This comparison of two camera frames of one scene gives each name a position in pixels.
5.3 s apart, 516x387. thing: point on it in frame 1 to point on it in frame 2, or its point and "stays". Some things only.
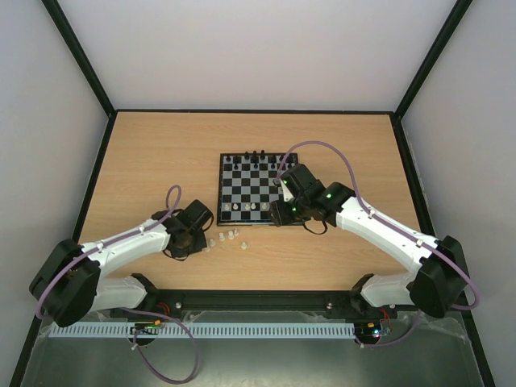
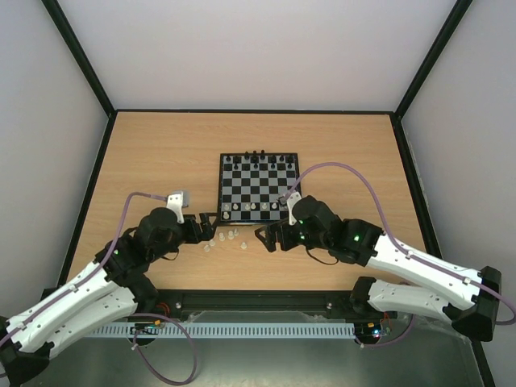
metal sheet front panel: [429, 354] stays
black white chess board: [246, 189] stays
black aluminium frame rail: [259, 301] stays
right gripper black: [276, 212] to [277, 235]
